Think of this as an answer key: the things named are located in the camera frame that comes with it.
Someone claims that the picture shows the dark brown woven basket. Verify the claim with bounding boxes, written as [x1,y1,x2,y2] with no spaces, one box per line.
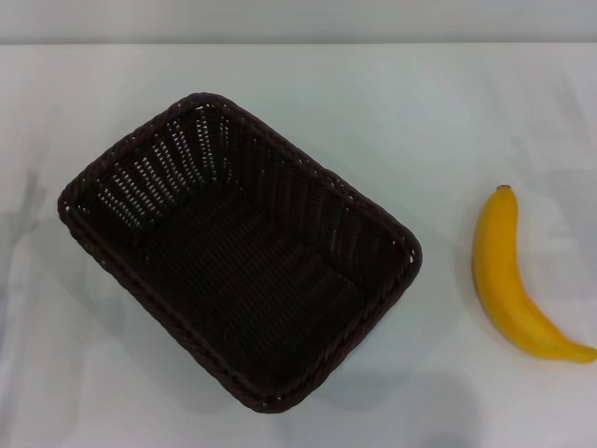
[56,91,423,415]

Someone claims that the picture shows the yellow banana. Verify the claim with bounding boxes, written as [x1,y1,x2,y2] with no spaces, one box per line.
[471,184,597,366]

